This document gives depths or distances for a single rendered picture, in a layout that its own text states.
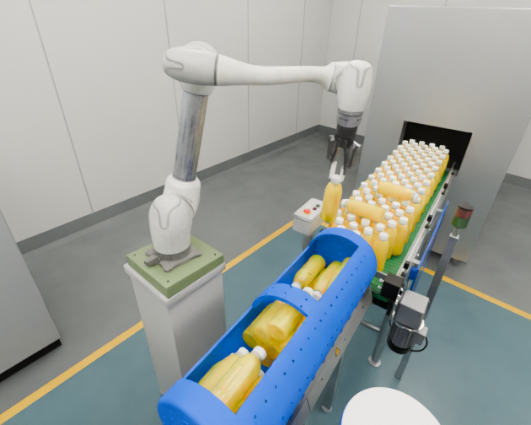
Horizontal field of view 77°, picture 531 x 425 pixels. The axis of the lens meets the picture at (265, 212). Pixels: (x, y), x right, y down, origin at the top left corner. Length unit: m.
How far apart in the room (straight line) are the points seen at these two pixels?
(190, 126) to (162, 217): 0.38
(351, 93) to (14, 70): 2.67
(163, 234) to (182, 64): 0.62
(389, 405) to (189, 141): 1.14
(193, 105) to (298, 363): 0.98
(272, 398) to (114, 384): 1.66
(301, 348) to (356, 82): 0.84
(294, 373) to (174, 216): 0.73
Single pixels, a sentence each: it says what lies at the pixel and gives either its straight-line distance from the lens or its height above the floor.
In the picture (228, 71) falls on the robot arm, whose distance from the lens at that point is 1.18.
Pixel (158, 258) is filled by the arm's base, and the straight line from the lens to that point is 1.45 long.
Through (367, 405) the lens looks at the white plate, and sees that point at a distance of 1.12.
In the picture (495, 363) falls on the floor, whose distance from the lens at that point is 2.86.
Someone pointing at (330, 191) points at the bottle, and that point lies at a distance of 1.39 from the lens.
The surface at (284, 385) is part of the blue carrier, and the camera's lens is 0.94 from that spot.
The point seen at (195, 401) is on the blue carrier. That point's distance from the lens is 0.87.
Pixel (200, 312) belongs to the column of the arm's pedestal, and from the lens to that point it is 1.60.
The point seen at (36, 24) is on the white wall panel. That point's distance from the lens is 3.35.
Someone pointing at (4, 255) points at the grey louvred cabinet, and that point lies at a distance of 2.24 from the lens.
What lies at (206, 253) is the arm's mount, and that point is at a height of 1.05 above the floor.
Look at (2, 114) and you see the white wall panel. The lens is 3.33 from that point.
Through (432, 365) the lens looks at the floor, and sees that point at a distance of 2.64.
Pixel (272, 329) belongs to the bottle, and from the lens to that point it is 1.06.
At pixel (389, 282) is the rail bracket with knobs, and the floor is 1.00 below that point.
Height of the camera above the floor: 1.99
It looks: 32 degrees down
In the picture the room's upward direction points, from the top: 1 degrees clockwise
